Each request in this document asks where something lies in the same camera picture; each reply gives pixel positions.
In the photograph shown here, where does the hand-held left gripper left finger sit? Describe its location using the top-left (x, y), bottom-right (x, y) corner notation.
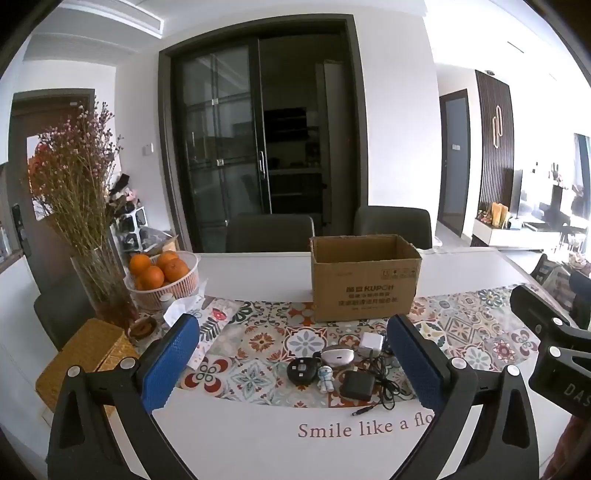
top-left (46, 313), bottom-right (204, 480)

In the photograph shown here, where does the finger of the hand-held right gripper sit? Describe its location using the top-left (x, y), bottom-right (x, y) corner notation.
top-left (569, 272), bottom-right (591, 320)
top-left (510, 284), bottom-right (574, 330)

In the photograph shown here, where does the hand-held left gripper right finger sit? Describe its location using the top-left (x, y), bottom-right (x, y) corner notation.
top-left (386, 314), bottom-right (541, 480)

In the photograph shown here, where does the black power adapter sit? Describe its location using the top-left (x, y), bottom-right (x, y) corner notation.
top-left (340, 371), bottom-right (376, 401)

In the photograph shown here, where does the black adapter cable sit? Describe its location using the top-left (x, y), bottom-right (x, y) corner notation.
top-left (352, 346), bottom-right (400, 418)

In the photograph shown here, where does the silver egg-shaped mouse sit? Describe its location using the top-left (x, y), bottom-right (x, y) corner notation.
top-left (321, 347), bottom-right (356, 369)

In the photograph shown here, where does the large cardboard box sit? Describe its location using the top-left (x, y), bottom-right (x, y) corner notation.
top-left (309, 234), bottom-right (423, 323)

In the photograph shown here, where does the person's right forearm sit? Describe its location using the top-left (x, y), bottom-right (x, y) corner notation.
top-left (551, 415), bottom-right (591, 480)

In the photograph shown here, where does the chair with patterned cushion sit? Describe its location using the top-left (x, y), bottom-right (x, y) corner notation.
top-left (531, 254), bottom-right (563, 288)

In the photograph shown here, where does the small wooden dish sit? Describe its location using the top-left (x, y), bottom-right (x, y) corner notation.
top-left (128, 316), bottom-right (158, 345)

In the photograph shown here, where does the white charger cube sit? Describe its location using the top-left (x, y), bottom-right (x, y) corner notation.
top-left (360, 331), bottom-right (382, 359)

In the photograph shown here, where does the white tissue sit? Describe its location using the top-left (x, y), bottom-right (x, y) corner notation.
top-left (161, 295), bottom-right (205, 325)

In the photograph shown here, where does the leaf print white pouch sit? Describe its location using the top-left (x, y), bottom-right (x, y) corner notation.
top-left (187, 298), bottom-right (242, 370)

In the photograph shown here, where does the white fruit basket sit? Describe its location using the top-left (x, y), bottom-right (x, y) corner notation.
top-left (124, 250), bottom-right (200, 311)

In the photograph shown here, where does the white television cabinet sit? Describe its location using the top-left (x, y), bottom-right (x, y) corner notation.
top-left (471, 217), bottom-right (570, 253)

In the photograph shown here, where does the woven tissue box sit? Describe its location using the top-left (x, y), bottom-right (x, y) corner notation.
top-left (34, 318), bottom-right (140, 418)

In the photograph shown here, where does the glass vase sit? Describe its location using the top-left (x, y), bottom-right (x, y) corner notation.
top-left (70, 247), bottom-right (139, 331)

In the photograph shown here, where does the black round key fob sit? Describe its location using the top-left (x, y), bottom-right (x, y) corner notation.
top-left (286, 352), bottom-right (324, 385)

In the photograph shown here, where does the flat television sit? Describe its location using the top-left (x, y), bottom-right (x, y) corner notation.
top-left (510, 168), bottom-right (525, 217)

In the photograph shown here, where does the small brown cardboard box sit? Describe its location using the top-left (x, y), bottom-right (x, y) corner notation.
top-left (148, 233), bottom-right (181, 256)

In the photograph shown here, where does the dark dining chair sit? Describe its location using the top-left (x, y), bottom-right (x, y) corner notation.
top-left (33, 277), bottom-right (95, 350)
top-left (353, 206), bottom-right (433, 250)
top-left (226, 213), bottom-right (315, 254)

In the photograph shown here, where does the clear plastic bag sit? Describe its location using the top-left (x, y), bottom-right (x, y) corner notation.
top-left (139, 226), bottom-right (172, 246)

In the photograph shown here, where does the white shoe rack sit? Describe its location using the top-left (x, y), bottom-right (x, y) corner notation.
top-left (115, 205), bottom-right (149, 253)

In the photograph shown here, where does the dark hallway door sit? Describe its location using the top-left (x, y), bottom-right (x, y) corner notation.
top-left (438, 89), bottom-right (471, 237)

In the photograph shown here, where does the black door lock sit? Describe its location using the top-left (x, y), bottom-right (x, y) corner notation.
top-left (11, 203), bottom-right (33, 258)

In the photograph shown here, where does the dried flower bouquet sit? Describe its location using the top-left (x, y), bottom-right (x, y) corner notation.
top-left (28, 99), bottom-right (126, 296)

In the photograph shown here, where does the dark glass sliding door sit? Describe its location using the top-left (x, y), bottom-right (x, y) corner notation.
top-left (158, 14), bottom-right (366, 253)

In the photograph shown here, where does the red and white poster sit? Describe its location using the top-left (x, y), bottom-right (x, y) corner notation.
top-left (26, 135), bottom-right (49, 219)

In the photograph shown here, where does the brown wooden door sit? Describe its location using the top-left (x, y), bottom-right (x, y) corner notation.
top-left (8, 89), bottom-right (99, 296)

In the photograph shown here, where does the dark slatted wall panel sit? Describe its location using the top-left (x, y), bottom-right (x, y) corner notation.
top-left (475, 69), bottom-right (516, 232)

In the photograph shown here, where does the gold loop wall ornament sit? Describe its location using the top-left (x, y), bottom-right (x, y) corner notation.
top-left (490, 104), bottom-right (504, 150)

